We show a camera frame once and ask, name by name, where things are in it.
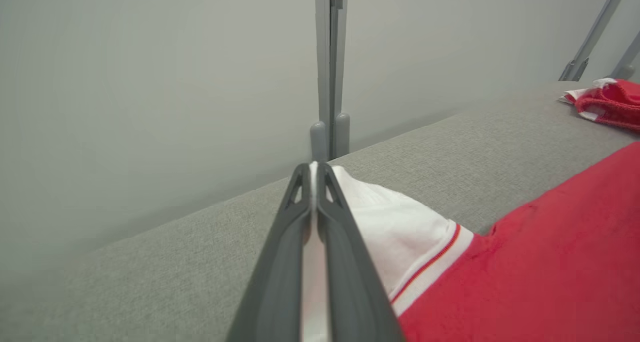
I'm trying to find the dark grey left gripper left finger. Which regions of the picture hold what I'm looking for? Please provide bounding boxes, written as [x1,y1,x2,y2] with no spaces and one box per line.
[225,163,313,342]

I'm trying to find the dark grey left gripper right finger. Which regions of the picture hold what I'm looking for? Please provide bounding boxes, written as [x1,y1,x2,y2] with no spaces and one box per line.
[316,162,406,342]

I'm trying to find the red white lettered jersey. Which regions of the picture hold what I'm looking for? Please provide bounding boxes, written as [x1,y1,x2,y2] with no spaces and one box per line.
[300,142,640,342]

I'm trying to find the grey double partition post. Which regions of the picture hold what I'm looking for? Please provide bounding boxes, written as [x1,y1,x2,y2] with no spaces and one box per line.
[310,0,351,163]

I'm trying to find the grey slanted partition post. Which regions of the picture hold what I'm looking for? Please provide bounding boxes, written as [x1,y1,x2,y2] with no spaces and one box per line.
[559,0,632,81]
[611,32,640,80]

